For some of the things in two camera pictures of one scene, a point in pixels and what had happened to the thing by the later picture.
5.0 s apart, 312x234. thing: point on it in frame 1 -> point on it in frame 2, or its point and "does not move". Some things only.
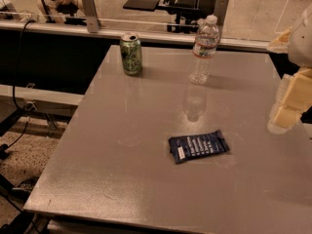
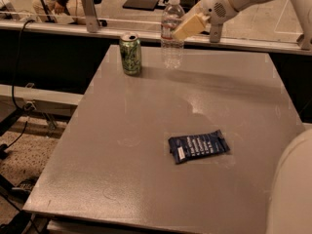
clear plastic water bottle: (204, 52) -> (172, 16)
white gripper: (301, 43) -> (214, 4)
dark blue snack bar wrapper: (189, 147) does not move
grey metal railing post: (90, 10) does not move
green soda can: (132, 54) does not move
